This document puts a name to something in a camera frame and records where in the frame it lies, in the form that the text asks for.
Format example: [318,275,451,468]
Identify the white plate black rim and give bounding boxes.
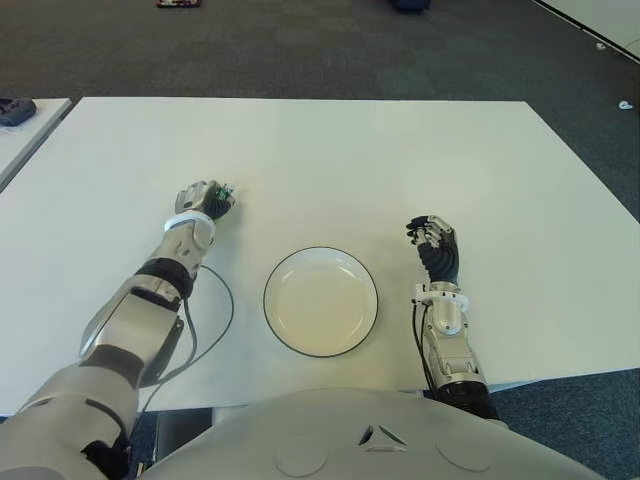
[263,246,380,358]

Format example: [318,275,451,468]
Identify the white desk with black edge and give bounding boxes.
[529,0,640,64]

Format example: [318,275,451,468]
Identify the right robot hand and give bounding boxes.
[405,214,461,284]

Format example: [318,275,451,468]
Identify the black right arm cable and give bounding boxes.
[411,299,437,392]

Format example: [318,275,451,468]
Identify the grey robot torso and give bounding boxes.
[134,387,611,480]

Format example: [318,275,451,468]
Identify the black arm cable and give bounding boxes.
[411,299,437,392]
[139,264,236,416]

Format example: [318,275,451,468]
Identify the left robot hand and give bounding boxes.
[174,179,237,222]

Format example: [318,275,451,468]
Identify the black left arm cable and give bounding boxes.
[139,264,236,416]

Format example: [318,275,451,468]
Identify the dark blue cloth bundle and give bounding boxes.
[0,98,37,127]

